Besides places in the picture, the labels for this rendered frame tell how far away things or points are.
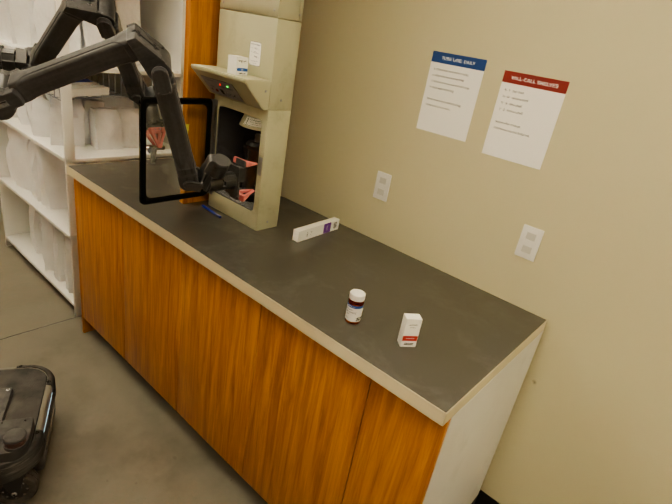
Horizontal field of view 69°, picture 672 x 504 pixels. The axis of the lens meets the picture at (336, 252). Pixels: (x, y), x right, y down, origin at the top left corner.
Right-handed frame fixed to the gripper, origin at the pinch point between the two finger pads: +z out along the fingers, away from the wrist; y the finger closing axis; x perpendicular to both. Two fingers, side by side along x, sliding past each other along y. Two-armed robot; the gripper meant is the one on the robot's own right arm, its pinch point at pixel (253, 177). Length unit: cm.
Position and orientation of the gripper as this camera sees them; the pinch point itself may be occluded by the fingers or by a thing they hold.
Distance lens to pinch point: 172.4
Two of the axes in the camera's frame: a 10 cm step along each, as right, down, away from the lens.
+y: 1.6, -9.0, -4.0
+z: 6.5, -2.1, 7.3
